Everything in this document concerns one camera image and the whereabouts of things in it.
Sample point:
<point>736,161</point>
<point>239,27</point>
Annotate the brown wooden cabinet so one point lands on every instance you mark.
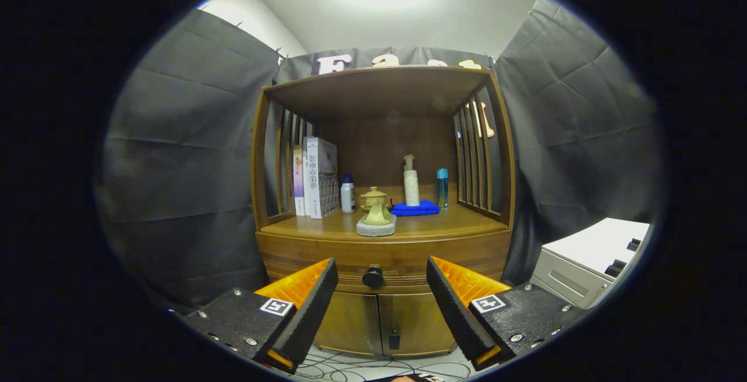
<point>379,87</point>

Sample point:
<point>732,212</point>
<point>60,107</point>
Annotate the white pump bottle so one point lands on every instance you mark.
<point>411,189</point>

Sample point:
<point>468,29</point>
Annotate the blue folded cloth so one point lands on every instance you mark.
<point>423,209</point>

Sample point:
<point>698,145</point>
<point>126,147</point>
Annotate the thin purple book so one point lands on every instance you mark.
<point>298,184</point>

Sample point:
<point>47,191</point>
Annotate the white bottle with blue cap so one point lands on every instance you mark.
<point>348,198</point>

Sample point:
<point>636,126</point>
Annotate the yellow lidded teacup with saucer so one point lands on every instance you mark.
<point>373,196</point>

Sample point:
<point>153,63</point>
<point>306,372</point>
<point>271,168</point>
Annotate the green ornament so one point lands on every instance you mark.
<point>376,227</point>

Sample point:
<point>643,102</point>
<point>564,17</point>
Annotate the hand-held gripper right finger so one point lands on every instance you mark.
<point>455,312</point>

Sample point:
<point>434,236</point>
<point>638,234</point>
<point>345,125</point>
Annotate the wooden cabinet door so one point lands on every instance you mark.
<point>420,323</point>
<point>350,323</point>

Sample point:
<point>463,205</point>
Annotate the wooden countertop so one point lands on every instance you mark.
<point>455,221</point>

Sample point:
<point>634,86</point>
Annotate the white drawer unit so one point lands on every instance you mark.
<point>589,248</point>

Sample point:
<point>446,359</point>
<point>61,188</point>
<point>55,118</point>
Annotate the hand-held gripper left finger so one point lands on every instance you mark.
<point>309,309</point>

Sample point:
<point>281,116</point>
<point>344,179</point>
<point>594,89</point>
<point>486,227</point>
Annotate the clear blue bottle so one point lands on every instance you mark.
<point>443,189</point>

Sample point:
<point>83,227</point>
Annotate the wooden drawer with black knob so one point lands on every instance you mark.
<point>402,259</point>

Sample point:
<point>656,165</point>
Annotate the thick white book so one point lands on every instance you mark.
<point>320,166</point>

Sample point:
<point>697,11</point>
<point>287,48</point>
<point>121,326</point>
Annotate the black backdrop cloth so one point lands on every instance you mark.
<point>187,149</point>

